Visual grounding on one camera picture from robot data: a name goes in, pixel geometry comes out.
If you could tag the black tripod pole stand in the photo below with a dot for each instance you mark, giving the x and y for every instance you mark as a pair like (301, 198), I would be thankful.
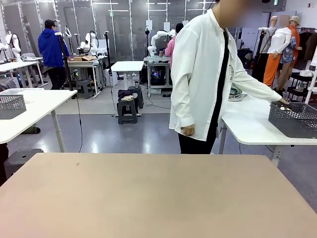
(65, 57)

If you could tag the small white table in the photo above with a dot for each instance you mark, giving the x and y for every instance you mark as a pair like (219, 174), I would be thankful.
(127, 66)

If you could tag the person's left hand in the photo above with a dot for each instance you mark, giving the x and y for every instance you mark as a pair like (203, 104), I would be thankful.
(283, 101)

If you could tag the white hanging panel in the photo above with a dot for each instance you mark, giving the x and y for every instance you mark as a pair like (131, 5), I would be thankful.
(149, 24)
(166, 26)

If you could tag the mannequin with beige hat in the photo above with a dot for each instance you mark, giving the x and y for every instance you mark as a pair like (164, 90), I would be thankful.
(294, 21)

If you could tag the dark gray stool with hole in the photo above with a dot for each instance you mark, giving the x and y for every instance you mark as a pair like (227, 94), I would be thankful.
(23, 156)

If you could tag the long white desk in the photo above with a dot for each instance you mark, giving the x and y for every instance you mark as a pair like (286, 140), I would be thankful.
(15, 65)

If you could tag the white mannequin orange trousers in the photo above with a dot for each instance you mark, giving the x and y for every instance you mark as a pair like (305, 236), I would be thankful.
(271, 69)

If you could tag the person's right forearm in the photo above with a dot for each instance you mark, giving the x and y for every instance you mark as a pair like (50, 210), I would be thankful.
(182, 111)

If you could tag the white desk with computer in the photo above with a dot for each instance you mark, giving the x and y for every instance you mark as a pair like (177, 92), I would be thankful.
(153, 60)

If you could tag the open cardboard box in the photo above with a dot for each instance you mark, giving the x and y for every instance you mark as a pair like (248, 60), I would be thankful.
(83, 58)

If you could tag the person's left forearm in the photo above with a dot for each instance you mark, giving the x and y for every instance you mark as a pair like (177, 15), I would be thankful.
(262, 89)

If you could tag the gray perforated plastic basket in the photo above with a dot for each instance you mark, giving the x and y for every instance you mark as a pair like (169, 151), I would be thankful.
(292, 121)
(12, 106)

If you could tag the person in pink hoodie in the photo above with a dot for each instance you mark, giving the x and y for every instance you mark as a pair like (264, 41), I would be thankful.
(169, 49)

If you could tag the white flat container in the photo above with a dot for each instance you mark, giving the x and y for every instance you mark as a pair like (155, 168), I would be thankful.
(11, 91)

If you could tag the person's right hand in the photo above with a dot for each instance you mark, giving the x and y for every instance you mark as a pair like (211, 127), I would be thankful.
(188, 130)

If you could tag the man in blue hoodie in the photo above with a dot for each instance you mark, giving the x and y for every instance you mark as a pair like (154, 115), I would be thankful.
(50, 47)

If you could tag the white workbench desk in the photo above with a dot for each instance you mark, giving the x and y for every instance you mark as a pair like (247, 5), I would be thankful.
(81, 63)

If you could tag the black utility cart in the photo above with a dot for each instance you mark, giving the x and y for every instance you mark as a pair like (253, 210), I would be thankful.
(296, 81)

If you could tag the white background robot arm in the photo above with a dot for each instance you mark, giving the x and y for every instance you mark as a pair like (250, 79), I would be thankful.
(158, 36)
(13, 44)
(89, 44)

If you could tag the dark garments on rack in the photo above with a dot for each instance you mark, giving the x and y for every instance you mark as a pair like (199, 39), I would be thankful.
(307, 47)

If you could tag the pile of dark clothes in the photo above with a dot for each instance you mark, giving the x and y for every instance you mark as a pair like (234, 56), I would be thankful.
(125, 95)

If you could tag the person in white shirt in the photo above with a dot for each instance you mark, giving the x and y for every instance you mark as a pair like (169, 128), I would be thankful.
(195, 62)

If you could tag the mannequin in white blouse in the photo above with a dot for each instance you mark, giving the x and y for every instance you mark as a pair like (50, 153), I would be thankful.
(281, 39)

